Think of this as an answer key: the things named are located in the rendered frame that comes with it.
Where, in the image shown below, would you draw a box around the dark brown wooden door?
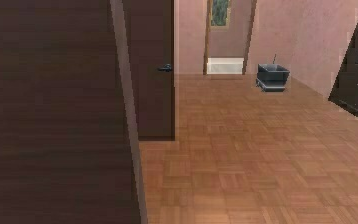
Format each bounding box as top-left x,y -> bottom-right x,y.
121,0 -> 176,142

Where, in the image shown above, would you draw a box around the dark grey bin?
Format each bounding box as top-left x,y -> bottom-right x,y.
255,53 -> 291,93

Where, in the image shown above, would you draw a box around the framed green picture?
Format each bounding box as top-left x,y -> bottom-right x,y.
209,0 -> 231,28

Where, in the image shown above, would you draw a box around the dark brown wooden cupboard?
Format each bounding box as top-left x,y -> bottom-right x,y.
0,0 -> 142,224

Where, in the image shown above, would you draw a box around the dark brown chest of drawers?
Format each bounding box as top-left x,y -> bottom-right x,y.
327,0 -> 358,125

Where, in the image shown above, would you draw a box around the black door handle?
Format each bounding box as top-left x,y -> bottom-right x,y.
157,63 -> 173,74

